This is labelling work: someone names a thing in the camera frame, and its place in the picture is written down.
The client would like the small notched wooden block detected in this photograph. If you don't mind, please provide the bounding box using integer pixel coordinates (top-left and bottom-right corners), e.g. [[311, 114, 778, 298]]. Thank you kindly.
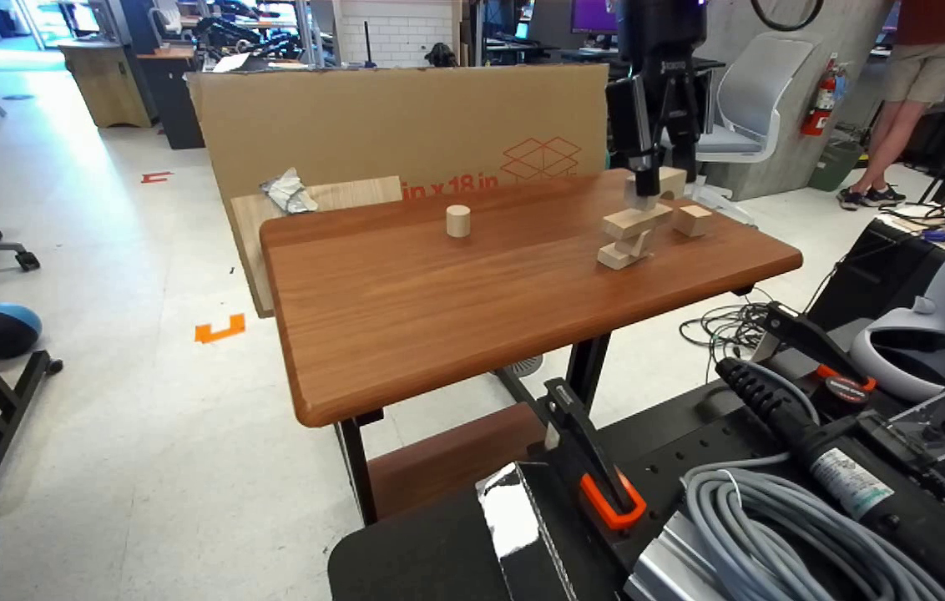
[[593, 227, 656, 272]]

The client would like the white mesh office chair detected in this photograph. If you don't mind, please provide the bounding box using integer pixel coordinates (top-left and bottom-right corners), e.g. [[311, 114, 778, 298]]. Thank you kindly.
[[696, 25, 818, 211]]

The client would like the small orange black clamp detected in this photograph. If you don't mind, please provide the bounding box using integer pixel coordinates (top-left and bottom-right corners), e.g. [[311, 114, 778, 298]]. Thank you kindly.
[[811, 359, 882, 406]]

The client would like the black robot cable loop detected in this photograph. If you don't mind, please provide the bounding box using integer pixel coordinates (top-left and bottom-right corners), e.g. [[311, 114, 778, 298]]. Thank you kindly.
[[747, 0, 828, 32]]

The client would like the person in khaki shorts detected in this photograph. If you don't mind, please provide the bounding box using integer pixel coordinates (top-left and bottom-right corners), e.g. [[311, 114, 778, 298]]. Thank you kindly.
[[835, 0, 945, 212]]

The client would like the brown wooden board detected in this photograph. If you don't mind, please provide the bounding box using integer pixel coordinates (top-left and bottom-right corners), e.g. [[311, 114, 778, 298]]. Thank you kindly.
[[363, 396, 552, 520]]

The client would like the red fire extinguisher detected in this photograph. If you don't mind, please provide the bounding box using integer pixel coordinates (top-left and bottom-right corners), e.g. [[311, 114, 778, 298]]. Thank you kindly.
[[797, 52, 848, 141]]

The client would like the coiled gray cable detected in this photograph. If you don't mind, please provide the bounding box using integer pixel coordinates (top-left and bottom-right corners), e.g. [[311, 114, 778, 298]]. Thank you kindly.
[[677, 460, 945, 601]]

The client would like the black open case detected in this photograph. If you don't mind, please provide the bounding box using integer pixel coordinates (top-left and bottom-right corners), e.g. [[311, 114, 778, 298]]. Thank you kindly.
[[801, 215, 945, 339]]

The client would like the tangled thin cable bundle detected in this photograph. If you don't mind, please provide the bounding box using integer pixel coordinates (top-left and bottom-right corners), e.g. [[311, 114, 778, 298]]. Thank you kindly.
[[676, 301, 778, 359]]

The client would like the large brown cardboard sheet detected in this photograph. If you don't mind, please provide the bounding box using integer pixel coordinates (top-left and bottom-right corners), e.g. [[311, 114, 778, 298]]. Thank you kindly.
[[186, 60, 611, 211]]

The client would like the black cabinet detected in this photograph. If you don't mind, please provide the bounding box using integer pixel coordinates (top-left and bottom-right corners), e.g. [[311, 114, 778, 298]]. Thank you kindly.
[[132, 44, 207, 153]]

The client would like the small wooden cube block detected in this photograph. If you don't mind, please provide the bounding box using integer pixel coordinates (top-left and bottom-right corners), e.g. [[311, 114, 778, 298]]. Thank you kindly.
[[676, 203, 713, 241]]

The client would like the blue ball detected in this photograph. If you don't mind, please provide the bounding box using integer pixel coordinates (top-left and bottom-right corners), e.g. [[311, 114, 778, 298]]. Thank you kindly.
[[0, 301, 46, 359]]

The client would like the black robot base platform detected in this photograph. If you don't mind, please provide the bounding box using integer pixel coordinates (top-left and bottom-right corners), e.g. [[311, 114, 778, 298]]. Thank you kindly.
[[323, 369, 945, 601]]

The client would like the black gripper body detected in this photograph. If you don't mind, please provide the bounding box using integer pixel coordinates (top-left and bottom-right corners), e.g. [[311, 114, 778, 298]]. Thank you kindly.
[[631, 55, 709, 165]]

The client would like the crumpled white plastic bag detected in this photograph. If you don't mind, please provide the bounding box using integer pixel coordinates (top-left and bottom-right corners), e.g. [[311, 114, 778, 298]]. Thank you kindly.
[[262, 165, 321, 215]]

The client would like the aluminium extrusion bar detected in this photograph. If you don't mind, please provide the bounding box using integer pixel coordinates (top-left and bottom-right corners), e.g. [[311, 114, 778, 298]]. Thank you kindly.
[[621, 518, 720, 601]]

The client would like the monitor with purple screen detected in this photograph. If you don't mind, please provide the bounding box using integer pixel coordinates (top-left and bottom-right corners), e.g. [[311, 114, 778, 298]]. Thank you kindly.
[[568, 0, 623, 35]]

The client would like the light wooden cabinet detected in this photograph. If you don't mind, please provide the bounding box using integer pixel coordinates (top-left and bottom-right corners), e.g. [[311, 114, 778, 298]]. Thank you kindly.
[[56, 40, 152, 131]]

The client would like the wooden cylinder block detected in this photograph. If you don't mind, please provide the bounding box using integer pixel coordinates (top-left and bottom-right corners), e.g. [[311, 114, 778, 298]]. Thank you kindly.
[[444, 199, 475, 241]]

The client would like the long flat wooden block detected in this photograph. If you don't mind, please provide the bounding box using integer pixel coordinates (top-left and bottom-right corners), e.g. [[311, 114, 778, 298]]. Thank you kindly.
[[601, 199, 677, 241]]

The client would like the black clamp with orange handle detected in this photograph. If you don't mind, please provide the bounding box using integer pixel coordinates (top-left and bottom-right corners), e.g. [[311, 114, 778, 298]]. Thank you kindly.
[[541, 376, 651, 533]]

